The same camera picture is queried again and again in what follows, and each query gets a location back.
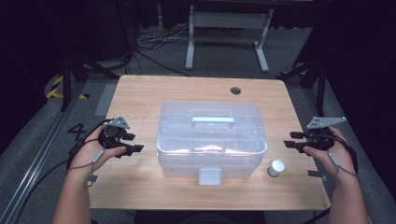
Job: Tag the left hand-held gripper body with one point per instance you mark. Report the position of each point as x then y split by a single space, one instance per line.
112 137

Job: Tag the black tripod stand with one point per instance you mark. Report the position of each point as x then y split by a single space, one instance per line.
320 84
67 81

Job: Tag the clear plastic storage box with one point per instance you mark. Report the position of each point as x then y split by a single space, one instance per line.
211 140

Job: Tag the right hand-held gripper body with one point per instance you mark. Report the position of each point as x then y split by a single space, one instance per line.
320 138

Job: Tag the person's right hand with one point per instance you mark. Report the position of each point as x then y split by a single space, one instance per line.
339 155

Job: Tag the grey table edge bracket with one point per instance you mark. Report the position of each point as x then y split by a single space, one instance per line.
93 178
318 174

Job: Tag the small white bottle green label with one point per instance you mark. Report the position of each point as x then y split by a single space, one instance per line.
275 168

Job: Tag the yellow black floor tape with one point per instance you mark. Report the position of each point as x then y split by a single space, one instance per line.
55 91

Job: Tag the person's left hand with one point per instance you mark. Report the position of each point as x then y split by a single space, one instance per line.
85 155

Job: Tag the grey metal stand frame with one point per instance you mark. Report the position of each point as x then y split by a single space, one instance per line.
229 20

